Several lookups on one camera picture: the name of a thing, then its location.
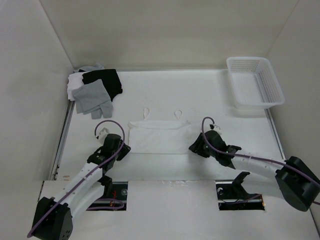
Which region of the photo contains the white tank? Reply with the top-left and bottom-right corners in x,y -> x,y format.
128,108 -> 192,155
67,72 -> 84,101

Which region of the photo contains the folded black tank top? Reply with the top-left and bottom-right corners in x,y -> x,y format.
82,69 -> 123,101

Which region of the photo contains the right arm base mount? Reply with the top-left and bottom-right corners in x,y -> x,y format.
215,171 -> 265,211

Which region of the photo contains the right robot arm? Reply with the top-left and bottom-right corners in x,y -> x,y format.
188,130 -> 320,212

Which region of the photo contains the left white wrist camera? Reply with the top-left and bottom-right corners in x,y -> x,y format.
97,127 -> 110,144

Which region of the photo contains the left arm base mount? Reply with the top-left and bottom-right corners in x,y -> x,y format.
88,182 -> 129,211

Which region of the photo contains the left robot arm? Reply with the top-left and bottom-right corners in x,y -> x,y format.
27,133 -> 131,240

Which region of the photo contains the light grey folded top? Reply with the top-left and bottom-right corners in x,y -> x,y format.
73,62 -> 105,73

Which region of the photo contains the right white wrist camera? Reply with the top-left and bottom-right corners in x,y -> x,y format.
209,124 -> 221,131

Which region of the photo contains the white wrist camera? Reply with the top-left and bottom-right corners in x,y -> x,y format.
97,127 -> 110,144
209,124 -> 221,131

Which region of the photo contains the folded white tank top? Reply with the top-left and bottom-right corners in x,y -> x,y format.
67,72 -> 84,101

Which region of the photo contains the folded grey tank top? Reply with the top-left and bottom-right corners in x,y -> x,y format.
71,79 -> 114,120

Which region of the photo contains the white plastic basket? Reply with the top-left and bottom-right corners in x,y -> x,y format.
226,56 -> 285,110

